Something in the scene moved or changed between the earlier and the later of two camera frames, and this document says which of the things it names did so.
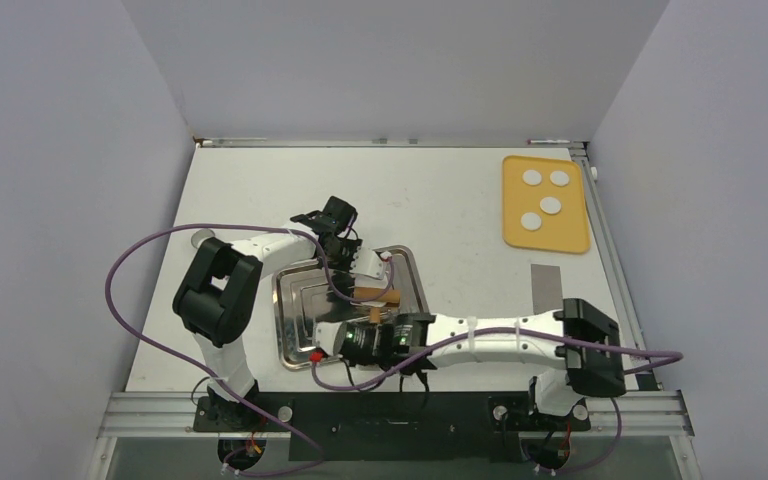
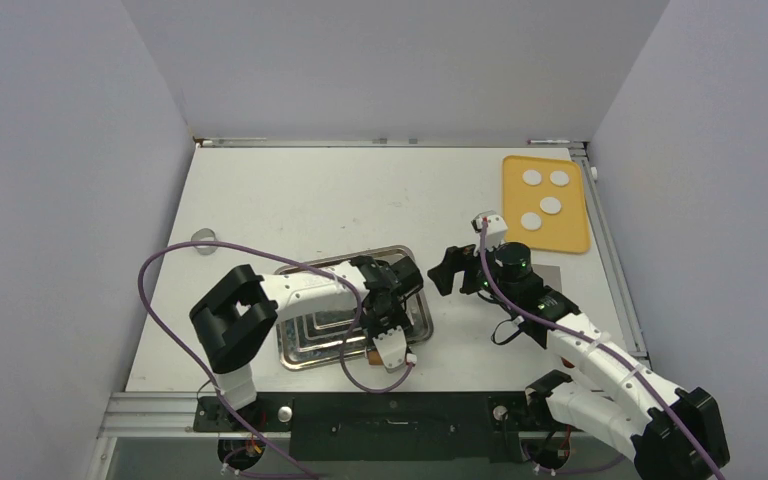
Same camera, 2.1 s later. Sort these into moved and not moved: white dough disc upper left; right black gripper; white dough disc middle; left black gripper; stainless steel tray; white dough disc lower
Moved: right black gripper; left black gripper
Not moved: stainless steel tray; white dough disc middle; white dough disc lower; white dough disc upper left
